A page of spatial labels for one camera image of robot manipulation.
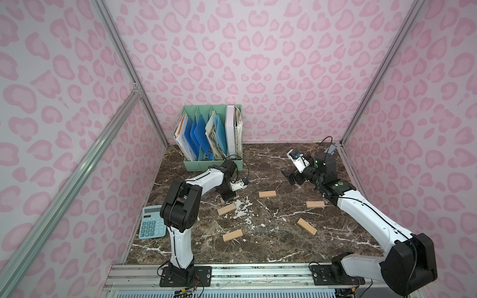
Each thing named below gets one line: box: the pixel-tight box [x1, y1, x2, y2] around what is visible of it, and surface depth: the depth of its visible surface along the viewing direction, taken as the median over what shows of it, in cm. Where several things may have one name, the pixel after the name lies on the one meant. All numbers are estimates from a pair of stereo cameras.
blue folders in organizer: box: [184, 114, 214, 161], surface depth 100 cm
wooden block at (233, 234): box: [222, 228, 244, 243], surface depth 86 cm
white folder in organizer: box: [224, 105, 237, 159], surface depth 100 cm
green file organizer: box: [182, 104, 244, 172], surface depth 100 cm
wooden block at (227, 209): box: [217, 203, 237, 216], surface depth 94 cm
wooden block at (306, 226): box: [296, 217, 318, 236], surface depth 88 cm
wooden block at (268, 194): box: [258, 189, 277, 199], surface depth 98 cm
